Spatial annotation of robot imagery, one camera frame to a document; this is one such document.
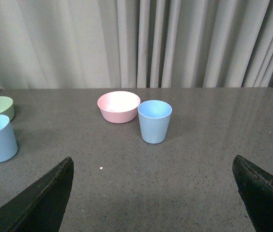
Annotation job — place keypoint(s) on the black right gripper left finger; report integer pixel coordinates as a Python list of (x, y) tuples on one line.
[(41, 206)]

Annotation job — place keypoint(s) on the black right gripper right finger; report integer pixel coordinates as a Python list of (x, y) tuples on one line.
[(255, 187)]

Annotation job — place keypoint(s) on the pink bowl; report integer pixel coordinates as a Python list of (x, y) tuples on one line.
[(119, 106)]

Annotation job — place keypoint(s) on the grey curtain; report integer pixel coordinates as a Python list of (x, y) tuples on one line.
[(136, 43)]

